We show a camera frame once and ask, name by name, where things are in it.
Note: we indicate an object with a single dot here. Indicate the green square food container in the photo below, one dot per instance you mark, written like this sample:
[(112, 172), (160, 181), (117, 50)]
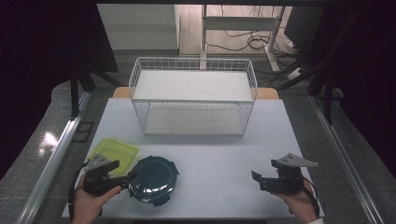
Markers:
[(116, 154)]

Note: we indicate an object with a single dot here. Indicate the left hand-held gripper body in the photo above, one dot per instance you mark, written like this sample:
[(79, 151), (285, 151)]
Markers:
[(98, 182)]

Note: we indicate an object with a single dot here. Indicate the aluminium rail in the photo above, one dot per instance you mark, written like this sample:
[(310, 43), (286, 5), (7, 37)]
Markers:
[(53, 158), (345, 158)]

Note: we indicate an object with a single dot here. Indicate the white cabinet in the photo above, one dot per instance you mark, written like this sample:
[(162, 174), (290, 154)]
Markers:
[(140, 28)]

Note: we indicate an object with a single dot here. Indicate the person's right hand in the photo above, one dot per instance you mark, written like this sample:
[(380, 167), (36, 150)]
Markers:
[(299, 202)]

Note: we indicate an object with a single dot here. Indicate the black metal stand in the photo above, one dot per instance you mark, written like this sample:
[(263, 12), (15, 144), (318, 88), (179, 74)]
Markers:
[(74, 93), (328, 93)]

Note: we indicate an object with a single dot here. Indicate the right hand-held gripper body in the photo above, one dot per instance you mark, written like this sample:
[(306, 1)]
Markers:
[(285, 182)]

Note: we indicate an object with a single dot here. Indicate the dark blue round food container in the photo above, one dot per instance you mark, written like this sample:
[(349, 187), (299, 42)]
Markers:
[(154, 180)]

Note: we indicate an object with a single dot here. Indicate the white metal desk frame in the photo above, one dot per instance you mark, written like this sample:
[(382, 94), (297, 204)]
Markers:
[(239, 23)]

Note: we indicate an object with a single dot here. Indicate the wooden table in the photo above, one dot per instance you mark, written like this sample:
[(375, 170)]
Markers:
[(120, 92)]

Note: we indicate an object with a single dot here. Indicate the person's left hand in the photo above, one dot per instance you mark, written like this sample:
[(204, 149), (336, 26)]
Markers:
[(90, 203)]

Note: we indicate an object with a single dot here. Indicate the white power strip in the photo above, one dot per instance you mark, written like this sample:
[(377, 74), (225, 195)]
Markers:
[(295, 73)]

